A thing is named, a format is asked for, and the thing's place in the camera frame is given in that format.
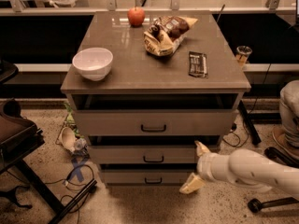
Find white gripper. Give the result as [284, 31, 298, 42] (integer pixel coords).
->
[179, 140, 232, 194]

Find drawer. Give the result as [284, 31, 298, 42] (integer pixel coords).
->
[88, 135, 219, 164]
[74, 93, 237, 136]
[99, 163, 196, 186]

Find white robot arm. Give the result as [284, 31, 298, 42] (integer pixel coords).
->
[179, 140, 299, 200]

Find grey drawer cabinet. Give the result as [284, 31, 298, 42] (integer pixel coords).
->
[60, 10, 252, 189]

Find office chair base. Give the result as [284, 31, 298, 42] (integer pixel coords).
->
[248, 147, 299, 213]

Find black snack bar wrapper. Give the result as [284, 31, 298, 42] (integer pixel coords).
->
[189, 51, 207, 78]

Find plastic cup with drink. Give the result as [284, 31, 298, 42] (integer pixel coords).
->
[235, 46, 252, 67]

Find trash pile on floor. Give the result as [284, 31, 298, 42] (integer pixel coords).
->
[56, 102, 89, 157]

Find yellow brown chip bag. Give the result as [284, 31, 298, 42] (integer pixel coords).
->
[144, 16, 198, 57]

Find white bowl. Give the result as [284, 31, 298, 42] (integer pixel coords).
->
[72, 48, 113, 81]

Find red apple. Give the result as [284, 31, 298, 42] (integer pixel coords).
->
[127, 7, 145, 27]

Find black chair at left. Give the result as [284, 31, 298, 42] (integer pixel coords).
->
[0, 60, 97, 224]

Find black floor cables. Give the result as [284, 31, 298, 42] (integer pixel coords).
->
[43, 163, 95, 224]

